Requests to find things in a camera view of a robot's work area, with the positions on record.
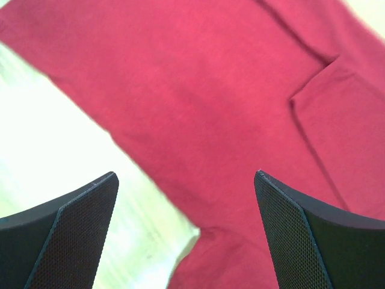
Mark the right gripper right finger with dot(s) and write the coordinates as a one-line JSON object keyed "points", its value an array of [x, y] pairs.
{"points": [[316, 245]]}

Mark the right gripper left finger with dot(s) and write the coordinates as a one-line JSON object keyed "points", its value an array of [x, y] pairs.
{"points": [[58, 244]]}

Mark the dark red t shirt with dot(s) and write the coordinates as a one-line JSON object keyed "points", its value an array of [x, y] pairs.
{"points": [[202, 94]]}

